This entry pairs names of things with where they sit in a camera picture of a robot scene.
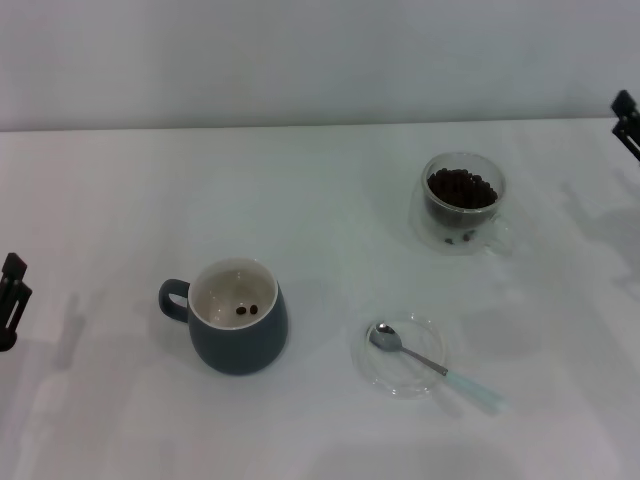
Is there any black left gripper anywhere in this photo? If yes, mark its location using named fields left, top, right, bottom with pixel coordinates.
left=0, top=252, right=34, bottom=353

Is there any dark blue ceramic mug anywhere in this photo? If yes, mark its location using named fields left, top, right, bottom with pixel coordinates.
left=158, top=257, right=290, bottom=376

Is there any metal spoon light-blue handle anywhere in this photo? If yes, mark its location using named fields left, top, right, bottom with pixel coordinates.
left=368, top=322, right=506, bottom=415

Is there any pile of coffee beans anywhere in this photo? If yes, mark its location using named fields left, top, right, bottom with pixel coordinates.
left=427, top=168, right=499, bottom=226

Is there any clear glass saucer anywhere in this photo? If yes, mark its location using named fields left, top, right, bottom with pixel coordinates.
left=350, top=312, right=449, bottom=401

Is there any clear double-wall glass cup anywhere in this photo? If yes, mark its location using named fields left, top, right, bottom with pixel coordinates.
left=409, top=152, right=515, bottom=257

